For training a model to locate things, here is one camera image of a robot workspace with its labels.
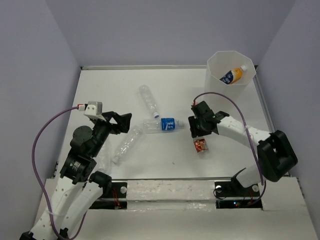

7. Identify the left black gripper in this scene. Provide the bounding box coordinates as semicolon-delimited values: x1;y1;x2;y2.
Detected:
90;111;133;157

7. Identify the red cap small bottle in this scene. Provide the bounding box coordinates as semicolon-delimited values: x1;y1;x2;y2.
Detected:
193;137;210;155

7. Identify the orange juice bottle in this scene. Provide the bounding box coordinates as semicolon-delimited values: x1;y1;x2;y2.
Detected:
219;65;248;85

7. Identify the clear bottle near left arm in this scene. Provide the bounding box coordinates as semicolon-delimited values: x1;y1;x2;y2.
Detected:
111;125;144;165

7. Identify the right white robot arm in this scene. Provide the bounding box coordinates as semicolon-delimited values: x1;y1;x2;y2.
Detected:
188;101;298;196

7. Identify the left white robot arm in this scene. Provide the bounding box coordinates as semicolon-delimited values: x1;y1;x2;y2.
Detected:
20;110;132;240

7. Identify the white octagonal plastic bin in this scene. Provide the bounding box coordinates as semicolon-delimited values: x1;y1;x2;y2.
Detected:
202;50;256;117

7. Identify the blue label water bottle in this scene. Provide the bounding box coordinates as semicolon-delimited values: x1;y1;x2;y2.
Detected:
142;117;185;134

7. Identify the clear bottle blue-white cap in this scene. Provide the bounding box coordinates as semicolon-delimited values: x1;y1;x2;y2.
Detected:
138;85;160;119

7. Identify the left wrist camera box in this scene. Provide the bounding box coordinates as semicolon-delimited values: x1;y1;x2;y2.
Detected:
84;101;104;120

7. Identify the metal rail front edge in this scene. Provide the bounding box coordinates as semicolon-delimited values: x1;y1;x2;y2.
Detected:
112;176;232;182

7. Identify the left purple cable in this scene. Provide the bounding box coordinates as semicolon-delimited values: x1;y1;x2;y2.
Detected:
31;105;88;238

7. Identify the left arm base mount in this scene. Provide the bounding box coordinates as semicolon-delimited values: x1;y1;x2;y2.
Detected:
90;181;128;210

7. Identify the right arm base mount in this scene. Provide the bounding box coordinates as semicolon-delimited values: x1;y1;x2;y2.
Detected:
213;181;263;210

